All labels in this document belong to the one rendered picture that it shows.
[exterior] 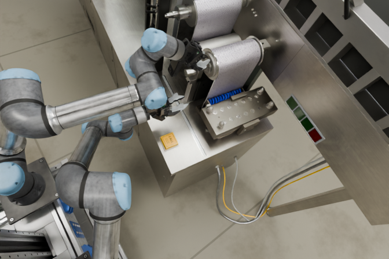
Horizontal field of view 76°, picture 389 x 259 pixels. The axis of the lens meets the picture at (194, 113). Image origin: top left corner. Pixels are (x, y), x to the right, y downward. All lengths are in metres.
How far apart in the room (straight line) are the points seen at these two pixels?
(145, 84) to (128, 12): 1.08
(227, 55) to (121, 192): 0.70
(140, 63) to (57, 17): 2.41
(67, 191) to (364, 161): 1.06
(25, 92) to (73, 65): 1.87
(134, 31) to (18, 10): 1.87
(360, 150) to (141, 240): 1.59
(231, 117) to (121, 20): 0.97
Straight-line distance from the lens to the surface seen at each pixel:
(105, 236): 0.94
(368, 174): 1.20
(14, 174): 1.21
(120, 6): 1.89
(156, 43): 0.82
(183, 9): 1.19
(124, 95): 0.81
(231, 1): 1.27
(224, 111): 1.30
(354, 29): 1.04
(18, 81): 0.92
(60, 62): 2.80
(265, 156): 2.49
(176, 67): 1.00
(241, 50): 1.18
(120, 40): 1.67
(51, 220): 1.46
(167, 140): 1.29
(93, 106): 0.81
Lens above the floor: 2.12
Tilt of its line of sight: 60 degrees down
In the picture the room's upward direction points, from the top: 22 degrees clockwise
